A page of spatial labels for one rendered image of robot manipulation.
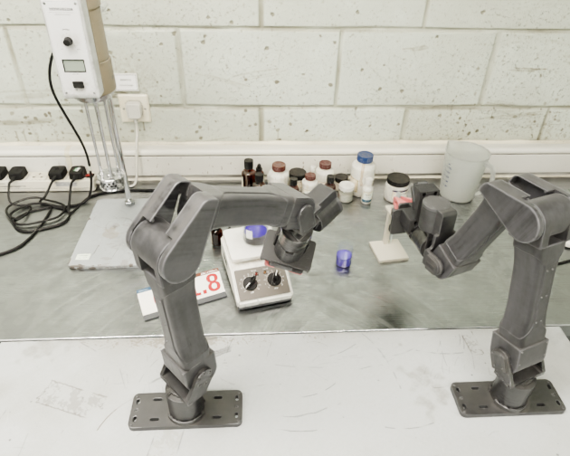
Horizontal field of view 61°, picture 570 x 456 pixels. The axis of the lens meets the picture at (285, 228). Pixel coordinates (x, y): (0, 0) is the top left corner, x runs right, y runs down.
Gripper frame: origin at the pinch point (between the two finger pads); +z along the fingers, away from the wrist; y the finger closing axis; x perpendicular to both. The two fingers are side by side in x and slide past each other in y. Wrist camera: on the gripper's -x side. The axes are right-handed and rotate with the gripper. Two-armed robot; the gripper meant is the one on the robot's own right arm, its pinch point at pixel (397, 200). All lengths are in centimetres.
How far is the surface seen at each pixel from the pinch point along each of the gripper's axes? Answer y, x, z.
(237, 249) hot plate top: 39.7, 7.0, -3.4
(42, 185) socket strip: 93, 11, 44
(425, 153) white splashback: -23.7, 5.8, 34.3
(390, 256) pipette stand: 0.7, 15.3, -2.3
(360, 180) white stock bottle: -0.1, 9.0, 26.5
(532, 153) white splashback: -58, 7, 30
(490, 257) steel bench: -25.6, 16.6, -6.0
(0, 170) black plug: 104, 7, 48
